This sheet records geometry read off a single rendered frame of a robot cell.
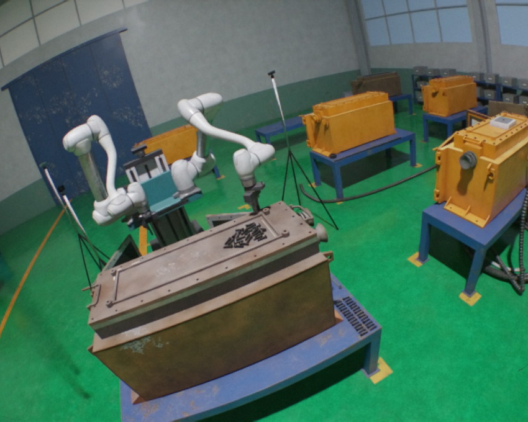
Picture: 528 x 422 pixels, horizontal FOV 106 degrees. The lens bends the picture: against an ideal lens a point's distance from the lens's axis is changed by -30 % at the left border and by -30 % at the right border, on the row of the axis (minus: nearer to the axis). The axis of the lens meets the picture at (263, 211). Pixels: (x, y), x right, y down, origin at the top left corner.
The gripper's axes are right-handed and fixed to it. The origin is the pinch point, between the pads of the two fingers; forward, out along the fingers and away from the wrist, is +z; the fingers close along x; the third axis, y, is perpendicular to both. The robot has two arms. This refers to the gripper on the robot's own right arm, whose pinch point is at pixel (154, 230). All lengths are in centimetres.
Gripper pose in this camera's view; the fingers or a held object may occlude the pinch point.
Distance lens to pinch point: 209.4
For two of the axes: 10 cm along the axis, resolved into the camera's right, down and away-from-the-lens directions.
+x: -8.4, 4.2, -3.3
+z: 2.3, 8.5, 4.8
